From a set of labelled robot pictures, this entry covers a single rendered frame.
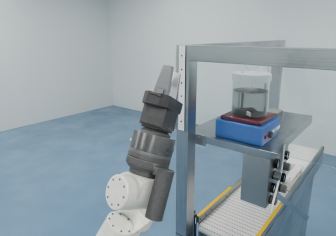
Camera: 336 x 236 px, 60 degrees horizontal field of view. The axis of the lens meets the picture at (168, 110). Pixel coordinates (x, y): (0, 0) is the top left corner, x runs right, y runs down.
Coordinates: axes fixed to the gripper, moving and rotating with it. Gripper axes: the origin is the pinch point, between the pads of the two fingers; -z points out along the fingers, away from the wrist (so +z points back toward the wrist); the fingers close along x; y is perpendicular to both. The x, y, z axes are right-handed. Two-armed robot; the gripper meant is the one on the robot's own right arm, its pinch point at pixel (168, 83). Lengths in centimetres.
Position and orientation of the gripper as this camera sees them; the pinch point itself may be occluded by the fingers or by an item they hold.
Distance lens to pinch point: 60.7
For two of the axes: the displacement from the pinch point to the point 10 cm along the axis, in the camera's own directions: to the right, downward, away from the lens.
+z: -2.5, 9.6, -0.7
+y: -9.2, -2.2, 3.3
